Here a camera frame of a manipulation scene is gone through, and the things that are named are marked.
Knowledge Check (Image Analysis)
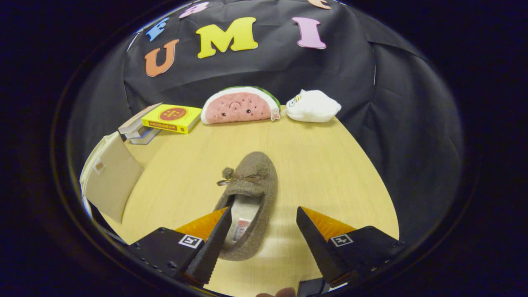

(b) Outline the beige fabric storage box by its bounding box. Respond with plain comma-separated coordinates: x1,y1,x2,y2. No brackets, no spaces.
80,131,145,224

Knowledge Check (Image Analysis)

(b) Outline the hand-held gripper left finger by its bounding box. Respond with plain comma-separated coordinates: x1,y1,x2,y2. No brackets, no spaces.
127,206,233,288

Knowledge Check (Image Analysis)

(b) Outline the black backdrop cloth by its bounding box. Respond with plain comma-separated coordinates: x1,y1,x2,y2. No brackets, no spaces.
66,0,464,244

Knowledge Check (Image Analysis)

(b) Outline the white plush toy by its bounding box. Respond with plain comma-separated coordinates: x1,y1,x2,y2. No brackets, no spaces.
285,89,342,123

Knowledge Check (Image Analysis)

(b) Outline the brown fuzzy slipper shoe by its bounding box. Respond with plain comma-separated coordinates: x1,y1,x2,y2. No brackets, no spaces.
214,151,278,261

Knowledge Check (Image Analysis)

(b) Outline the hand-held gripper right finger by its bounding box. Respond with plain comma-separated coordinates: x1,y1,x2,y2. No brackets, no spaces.
296,206,407,288

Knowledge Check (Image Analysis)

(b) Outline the blue book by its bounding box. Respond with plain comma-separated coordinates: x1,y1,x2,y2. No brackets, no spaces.
130,128,162,145

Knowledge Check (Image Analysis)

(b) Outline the beige book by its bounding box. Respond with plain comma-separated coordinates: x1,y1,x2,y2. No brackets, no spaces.
118,103,162,134

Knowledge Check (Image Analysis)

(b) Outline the yellow book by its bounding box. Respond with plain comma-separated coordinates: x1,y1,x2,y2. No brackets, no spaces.
141,104,203,134

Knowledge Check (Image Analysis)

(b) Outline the watermelon slice plush toy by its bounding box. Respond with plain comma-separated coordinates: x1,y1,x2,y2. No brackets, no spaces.
200,86,282,125

